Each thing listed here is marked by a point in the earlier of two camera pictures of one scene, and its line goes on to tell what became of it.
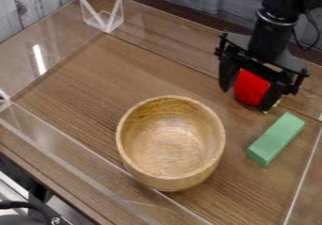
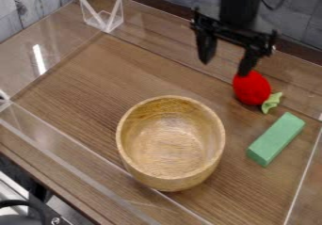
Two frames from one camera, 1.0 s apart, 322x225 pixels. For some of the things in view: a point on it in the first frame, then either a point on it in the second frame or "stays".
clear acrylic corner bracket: x=103 y=20 stays
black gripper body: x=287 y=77 to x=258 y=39
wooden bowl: x=171 y=139 stays
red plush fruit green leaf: x=250 y=87 stays
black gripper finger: x=274 y=94 to x=247 y=61
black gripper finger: x=229 y=68 to x=206 y=40
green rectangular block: x=277 y=136 stays
